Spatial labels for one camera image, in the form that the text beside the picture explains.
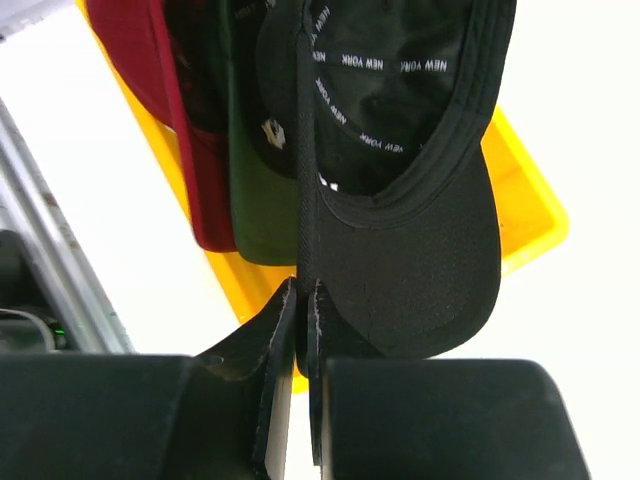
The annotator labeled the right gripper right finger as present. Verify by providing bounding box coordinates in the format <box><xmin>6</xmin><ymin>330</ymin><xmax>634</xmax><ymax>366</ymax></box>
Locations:
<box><xmin>305</xmin><ymin>281</ymin><xmax>394</xmax><ymax>479</ymax></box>

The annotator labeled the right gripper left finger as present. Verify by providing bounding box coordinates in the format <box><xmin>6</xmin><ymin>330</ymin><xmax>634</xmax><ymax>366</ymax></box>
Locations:
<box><xmin>196</xmin><ymin>277</ymin><xmax>297</xmax><ymax>479</ymax></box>

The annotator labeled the black cap white logo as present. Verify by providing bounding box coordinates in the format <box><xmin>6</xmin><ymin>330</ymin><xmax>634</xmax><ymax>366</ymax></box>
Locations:
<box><xmin>257</xmin><ymin>1</ymin><xmax>516</xmax><ymax>359</ymax></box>

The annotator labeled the dark green baseball cap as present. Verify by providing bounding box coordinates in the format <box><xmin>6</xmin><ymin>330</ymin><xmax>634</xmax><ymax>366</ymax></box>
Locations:
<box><xmin>218</xmin><ymin>1</ymin><xmax>298</xmax><ymax>266</ymax></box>

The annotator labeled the yellow plastic tray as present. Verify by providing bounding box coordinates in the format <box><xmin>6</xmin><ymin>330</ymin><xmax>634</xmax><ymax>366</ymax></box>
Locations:
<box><xmin>74</xmin><ymin>0</ymin><xmax>571</xmax><ymax>396</ymax></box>

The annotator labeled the red baseball cap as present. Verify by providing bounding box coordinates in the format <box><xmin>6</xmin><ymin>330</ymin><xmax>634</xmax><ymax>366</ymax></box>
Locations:
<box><xmin>86</xmin><ymin>1</ymin><xmax>236</xmax><ymax>253</ymax></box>

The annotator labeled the aluminium frame rail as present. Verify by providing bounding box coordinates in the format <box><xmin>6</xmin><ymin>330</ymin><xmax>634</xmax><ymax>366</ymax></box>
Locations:
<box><xmin>1</xmin><ymin>105</ymin><xmax>135</xmax><ymax>354</ymax></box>

